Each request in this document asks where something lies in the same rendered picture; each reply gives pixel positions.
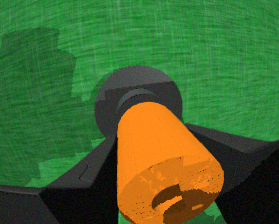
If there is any orange knob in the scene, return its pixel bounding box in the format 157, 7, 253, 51
116, 103, 224, 224

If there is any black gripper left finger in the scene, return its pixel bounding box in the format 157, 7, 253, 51
0, 133, 119, 224

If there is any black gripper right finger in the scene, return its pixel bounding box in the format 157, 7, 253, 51
183, 123, 279, 224

